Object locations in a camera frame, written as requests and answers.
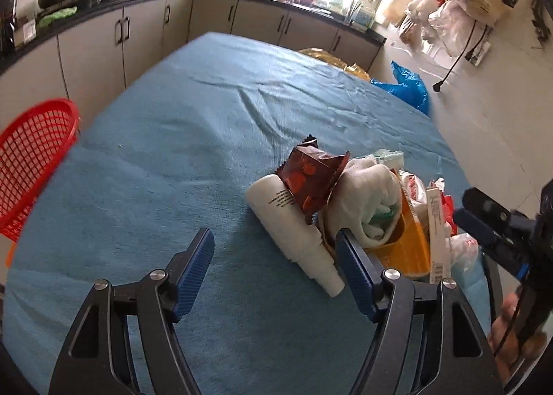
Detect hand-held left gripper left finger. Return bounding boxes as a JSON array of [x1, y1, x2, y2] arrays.
[[47, 228, 215, 395]]

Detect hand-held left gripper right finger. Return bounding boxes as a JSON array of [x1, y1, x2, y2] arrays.
[[336, 228, 504, 395]]

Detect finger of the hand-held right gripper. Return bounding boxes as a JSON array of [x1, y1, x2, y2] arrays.
[[461, 188, 519, 227], [453, 208, 525, 277]]

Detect orange cardboard box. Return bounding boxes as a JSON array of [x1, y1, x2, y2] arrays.
[[376, 188, 433, 279]]

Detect white plastic bottle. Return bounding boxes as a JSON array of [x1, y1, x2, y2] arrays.
[[246, 174, 346, 297]]

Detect red plastic mesh basket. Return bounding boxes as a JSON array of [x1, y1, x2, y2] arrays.
[[0, 98, 81, 243]]

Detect person's right hand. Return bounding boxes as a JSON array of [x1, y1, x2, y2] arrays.
[[488, 293, 549, 383]]

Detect white plastic bag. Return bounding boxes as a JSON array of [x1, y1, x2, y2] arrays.
[[449, 233, 480, 275]]

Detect red wrapper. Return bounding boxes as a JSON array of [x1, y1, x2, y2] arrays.
[[441, 194, 459, 236]]

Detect white slim box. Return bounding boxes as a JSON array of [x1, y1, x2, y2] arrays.
[[425, 185, 452, 283]]

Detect white red printed packet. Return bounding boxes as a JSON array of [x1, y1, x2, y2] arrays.
[[400, 170, 428, 214]]

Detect white cloth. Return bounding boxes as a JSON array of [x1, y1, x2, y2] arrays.
[[324, 155, 404, 249]]

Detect green white tissue packet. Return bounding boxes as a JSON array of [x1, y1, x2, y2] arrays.
[[374, 149, 404, 169]]

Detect dark red snack packet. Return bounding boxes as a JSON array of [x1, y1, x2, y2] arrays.
[[275, 136, 350, 225]]

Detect blue tablecloth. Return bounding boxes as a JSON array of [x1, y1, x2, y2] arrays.
[[2, 31, 493, 395]]

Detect blue plastic bag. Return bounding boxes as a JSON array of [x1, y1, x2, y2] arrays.
[[371, 60, 430, 115]]

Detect white power strip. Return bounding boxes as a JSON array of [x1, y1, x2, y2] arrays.
[[464, 41, 493, 67]]

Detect bunch of white plastic bags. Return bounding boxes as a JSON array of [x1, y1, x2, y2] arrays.
[[406, 0, 476, 59]]

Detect yellow plastic bag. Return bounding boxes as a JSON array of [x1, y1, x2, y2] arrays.
[[298, 48, 371, 80]]

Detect beige lower kitchen cabinets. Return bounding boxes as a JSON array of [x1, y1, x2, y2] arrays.
[[0, 0, 385, 102]]

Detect green cloth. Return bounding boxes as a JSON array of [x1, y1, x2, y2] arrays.
[[37, 6, 78, 28]]

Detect small white container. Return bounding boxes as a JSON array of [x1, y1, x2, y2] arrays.
[[13, 18, 36, 48]]

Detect black cable with plug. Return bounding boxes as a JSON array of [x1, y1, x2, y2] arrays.
[[432, 19, 480, 93]]

